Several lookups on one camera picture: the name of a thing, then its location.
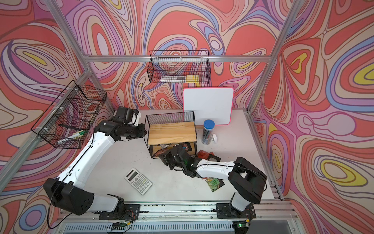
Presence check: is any da hong pao tea bag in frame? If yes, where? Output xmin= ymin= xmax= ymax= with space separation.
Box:
xmin=197 ymin=150 xmax=214 ymax=160

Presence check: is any green label tea bag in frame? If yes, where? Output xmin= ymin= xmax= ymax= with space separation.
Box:
xmin=205 ymin=177 xmax=225 ymax=193

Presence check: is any white label tea bag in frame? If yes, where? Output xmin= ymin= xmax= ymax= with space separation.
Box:
xmin=207 ymin=154 xmax=221 ymax=162

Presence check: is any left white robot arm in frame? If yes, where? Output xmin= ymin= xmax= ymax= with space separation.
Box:
xmin=43 ymin=107 xmax=147 ymax=217

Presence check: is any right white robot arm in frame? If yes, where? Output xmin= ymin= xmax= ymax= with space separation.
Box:
xmin=156 ymin=144 xmax=267 ymax=212

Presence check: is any white eraser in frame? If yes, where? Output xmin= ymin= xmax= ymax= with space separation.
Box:
xmin=212 ymin=134 xmax=218 ymax=143

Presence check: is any white scientific calculator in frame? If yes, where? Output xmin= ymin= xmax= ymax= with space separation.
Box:
xmin=124 ymin=168 xmax=153 ymax=195

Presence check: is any blue lidded pencil tube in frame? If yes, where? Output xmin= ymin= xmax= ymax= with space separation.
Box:
xmin=202 ymin=120 xmax=215 ymax=145

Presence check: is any green white marker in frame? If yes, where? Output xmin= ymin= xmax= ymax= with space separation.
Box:
xmin=57 ymin=130 xmax=86 ymax=144

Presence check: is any pink framed whiteboard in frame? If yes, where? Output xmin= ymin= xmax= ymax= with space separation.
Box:
xmin=183 ymin=87 xmax=234 ymax=126

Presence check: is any yellow item in basket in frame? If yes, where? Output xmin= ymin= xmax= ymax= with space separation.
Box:
xmin=186 ymin=75 xmax=200 ymax=84

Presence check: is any black wire two-tier shelf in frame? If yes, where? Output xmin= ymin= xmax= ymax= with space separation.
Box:
xmin=144 ymin=111 xmax=197 ymax=159

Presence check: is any left wall wire basket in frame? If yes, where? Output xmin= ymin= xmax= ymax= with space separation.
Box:
xmin=31 ymin=81 xmax=107 ymax=149

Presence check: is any wall wire basket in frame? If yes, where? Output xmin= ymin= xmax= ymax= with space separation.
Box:
xmin=147 ymin=49 xmax=211 ymax=85
xmin=31 ymin=81 xmax=107 ymax=149

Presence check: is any back wall wire basket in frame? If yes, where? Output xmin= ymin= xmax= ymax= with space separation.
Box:
xmin=147 ymin=49 xmax=211 ymax=85

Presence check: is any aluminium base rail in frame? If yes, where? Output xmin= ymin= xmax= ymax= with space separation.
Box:
xmin=52 ymin=200 xmax=305 ymax=234

